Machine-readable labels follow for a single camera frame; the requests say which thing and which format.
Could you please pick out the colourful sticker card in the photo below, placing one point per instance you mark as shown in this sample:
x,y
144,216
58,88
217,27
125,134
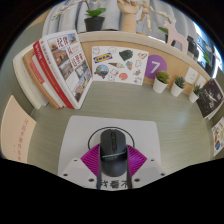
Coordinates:
x,y
219,136

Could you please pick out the red-white photo-cover book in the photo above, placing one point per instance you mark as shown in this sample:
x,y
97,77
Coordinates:
x,y
68,66

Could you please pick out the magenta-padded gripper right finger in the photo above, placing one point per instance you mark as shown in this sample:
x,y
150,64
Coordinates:
x,y
146,170

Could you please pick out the white sticker sheet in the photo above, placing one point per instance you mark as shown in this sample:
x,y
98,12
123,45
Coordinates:
x,y
118,65

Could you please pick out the pink wooden horse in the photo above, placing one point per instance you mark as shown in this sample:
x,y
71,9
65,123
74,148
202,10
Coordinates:
x,y
175,35

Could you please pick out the black-covered book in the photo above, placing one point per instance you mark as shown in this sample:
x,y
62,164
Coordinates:
x,y
210,98

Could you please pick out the wooden artist mannequin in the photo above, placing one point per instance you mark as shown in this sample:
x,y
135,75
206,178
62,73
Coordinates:
x,y
145,15

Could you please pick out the wooden hand model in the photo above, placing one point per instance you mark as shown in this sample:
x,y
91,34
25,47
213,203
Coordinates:
x,y
128,18

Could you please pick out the peach-coloured book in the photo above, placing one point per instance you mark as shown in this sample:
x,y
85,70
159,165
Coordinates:
x,y
16,133

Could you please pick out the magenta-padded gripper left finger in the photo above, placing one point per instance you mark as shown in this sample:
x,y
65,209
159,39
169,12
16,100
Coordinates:
x,y
78,170

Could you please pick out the grey-white curtain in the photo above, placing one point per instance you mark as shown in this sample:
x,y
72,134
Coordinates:
x,y
113,13

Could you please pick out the purple round number sign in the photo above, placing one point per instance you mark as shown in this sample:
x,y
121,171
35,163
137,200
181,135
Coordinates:
x,y
154,66

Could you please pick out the small plant in white pot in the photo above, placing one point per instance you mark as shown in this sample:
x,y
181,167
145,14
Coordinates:
x,y
159,86
193,97
176,90

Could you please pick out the brown-covered book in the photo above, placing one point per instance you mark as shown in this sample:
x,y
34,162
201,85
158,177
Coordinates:
x,y
35,75

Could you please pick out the light wooden ledge shelf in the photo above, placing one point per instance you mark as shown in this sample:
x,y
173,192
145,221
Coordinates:
x,y
133,41

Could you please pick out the white orchid in black pot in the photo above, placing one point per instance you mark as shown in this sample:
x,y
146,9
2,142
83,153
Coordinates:
x,y
94,23
206,60

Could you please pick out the thick white book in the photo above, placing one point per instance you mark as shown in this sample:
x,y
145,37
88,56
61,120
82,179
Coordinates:
x,y
25,76

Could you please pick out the grey-green desk partition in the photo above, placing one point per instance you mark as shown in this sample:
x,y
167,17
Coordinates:
x,y
10,76

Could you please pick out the white printed mouse pad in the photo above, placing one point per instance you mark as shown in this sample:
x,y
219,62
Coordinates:
x,y
80,133

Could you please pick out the small white card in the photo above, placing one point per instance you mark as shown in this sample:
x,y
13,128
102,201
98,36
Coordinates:
x,y
201,81
190,76

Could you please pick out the window with dark frame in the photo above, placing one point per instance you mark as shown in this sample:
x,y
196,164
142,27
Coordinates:
x,y
201,31

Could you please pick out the dark grey computer mouse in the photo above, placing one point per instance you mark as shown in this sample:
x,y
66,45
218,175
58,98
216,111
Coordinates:
x,y
113,153

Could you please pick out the black wooden horse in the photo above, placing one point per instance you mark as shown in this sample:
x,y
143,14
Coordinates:
x,y
191,45

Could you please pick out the white orchid behind horses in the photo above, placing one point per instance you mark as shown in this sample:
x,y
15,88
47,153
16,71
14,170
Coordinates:
x,y
163,30

